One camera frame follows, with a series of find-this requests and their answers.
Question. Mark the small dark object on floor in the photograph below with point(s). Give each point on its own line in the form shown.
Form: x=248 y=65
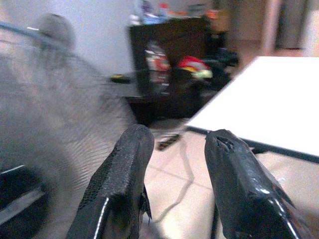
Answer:
x=168 y=142

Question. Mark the large grey standing fan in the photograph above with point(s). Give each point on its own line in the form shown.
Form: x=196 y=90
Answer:
x=49 y=99

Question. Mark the red and yellow toy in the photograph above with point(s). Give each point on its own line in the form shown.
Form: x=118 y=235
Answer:
x=194 y=66

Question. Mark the white table with black frame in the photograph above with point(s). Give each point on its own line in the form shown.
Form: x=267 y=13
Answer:
x=269 y=99

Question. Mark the dark wooden cabinet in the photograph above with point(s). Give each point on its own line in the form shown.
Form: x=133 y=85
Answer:
x=174 y=74

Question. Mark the black fan base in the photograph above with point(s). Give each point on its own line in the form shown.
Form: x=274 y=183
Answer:
x=17 y=199

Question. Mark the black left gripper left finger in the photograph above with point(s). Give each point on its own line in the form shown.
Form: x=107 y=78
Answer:
x=122 y=174

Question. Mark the clutter of bottles on cabinet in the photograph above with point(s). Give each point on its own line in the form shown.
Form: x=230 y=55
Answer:
x=172 y=11

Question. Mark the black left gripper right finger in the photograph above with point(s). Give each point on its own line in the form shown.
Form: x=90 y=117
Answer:
x=239 y=179

